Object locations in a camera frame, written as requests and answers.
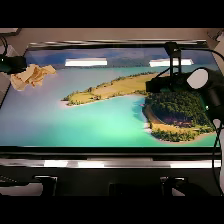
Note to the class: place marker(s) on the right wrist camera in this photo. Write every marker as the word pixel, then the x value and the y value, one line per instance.
pixel 171 48

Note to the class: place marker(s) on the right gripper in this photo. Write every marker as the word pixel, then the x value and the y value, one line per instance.
pixel 160 85

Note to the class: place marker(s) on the silver frame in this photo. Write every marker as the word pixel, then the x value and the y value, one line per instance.
pixel 110 163

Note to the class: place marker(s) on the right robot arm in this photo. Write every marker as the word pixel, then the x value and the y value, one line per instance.
pixel 213 96

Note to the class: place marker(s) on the cream short-sleeved shirt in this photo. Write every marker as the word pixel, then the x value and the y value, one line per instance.
pixel 31 76

